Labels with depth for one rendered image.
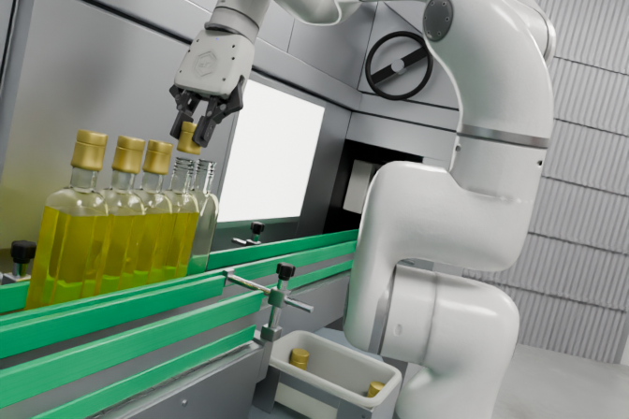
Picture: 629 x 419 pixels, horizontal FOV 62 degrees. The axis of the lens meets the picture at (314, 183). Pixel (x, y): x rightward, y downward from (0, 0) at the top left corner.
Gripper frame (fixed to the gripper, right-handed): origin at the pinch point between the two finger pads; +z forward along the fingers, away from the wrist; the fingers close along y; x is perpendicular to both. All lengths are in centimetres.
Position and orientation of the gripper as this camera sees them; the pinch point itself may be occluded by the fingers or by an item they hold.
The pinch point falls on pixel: (192, 129)
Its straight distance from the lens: 80.4
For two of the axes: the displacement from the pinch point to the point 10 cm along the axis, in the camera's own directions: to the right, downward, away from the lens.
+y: 8.7, 2.4, -4.3
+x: 3.6, 2.8, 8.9
